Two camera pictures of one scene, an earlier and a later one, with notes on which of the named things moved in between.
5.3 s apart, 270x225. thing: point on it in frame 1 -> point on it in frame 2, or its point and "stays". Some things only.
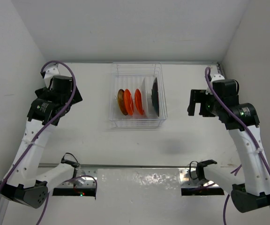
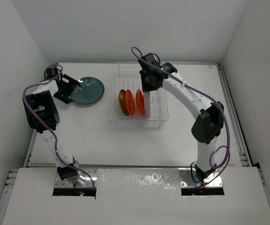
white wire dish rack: (137, 99) stays
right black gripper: (199, 95) -> (146, 87)
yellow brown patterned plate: (121, 100) stays
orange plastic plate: (138, 101) stays
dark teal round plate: (154, 95) -> (91, 91)
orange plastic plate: (129, 101) stays
